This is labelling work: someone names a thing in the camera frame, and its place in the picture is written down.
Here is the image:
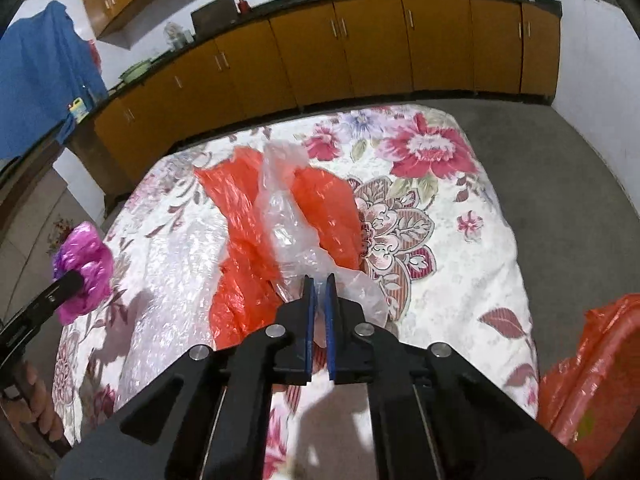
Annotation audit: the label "clear plastic bag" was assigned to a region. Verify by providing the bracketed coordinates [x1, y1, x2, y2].
[257, 140, 390, 332]

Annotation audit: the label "blue hanging cloth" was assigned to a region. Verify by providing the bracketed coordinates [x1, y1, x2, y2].
[0, 0, 109, 161]

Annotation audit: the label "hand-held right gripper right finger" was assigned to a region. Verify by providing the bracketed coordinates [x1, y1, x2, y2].
[324, 272, 586, 480]

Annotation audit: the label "dark brown cutting board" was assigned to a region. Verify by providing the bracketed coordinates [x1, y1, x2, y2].
[191, 0, 237, 36]

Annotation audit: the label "beige panel with flower decal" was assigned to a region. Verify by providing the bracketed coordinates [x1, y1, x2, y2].
[0, 165, 106, 326]

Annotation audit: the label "wooden lower kitchen cabinets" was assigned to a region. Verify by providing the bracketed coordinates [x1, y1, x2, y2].
[92, 0, 562, 202]

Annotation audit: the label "green enamel pot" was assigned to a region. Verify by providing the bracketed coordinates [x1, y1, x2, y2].
[119, 60, 151, 84]

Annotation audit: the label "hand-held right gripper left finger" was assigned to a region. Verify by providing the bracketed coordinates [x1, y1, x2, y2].
[52, 275, 317, 480]

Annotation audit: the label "orange bin liner bag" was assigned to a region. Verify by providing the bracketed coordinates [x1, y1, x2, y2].
[537, 294, 640, 478]

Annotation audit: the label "floral printed cloth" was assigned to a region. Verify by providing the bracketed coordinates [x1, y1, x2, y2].
[50, 102, 541, 480]

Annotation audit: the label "pink plastic bag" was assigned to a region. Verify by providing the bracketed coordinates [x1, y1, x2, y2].
[52, 221, 115, 325]

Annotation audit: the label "person's left hand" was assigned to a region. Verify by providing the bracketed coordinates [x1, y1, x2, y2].
[0, 362, 67, 446]

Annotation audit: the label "clear bubble wrap sheet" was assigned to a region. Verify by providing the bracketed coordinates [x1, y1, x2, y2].
[115, 220, 236, 411]

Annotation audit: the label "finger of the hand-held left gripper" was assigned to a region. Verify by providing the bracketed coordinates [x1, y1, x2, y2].
[0, 271, 87, 336]

